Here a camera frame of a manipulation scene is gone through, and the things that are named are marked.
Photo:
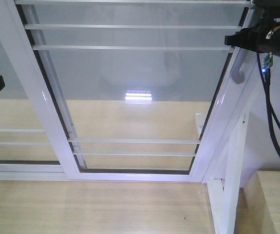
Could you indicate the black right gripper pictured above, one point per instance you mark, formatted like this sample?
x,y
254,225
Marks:
x,y
266,32

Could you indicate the grey door handle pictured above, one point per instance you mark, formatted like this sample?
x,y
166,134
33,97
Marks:
x,y
237,73

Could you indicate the white framed sliding glass door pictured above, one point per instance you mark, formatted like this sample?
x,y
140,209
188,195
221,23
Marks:
x,y
232,101

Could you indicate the green circuit board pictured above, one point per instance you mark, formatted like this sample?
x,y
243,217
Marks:
x,y
267,63

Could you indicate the light wooden platform board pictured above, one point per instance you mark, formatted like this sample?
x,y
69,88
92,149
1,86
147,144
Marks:
x,y
109,207

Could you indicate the white wooden support brace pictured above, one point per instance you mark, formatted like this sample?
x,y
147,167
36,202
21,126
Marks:
x,y
227,195

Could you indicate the light wooden box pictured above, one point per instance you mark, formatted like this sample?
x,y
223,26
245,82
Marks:
x,y
258,210

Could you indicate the white fixed door frame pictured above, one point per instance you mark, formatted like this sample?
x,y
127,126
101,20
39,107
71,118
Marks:
x,y
127,90

